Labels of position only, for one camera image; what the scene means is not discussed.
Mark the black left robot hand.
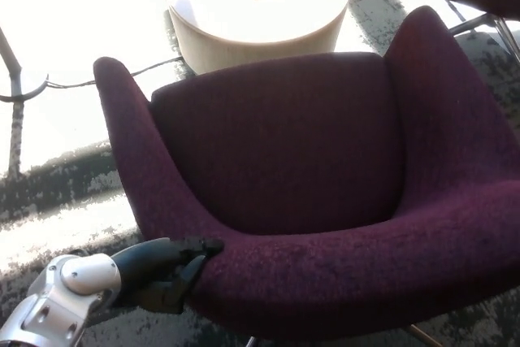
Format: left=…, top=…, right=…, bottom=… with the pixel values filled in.
left=110, top=236, right=225, bottom=315

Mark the purple fabric armchair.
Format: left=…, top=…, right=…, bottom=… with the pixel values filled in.
left=93, top=5, right=520, bottom=347

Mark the round white side table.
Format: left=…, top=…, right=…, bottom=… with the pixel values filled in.
left=163, top=0, right=352, bottom=76

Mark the thin black floor cable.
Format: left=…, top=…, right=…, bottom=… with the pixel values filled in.
left=45, top=55, right=184, bottom=90

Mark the black cable under chair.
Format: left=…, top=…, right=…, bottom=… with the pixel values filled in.
left=444, top=0, right=469, bottom=24

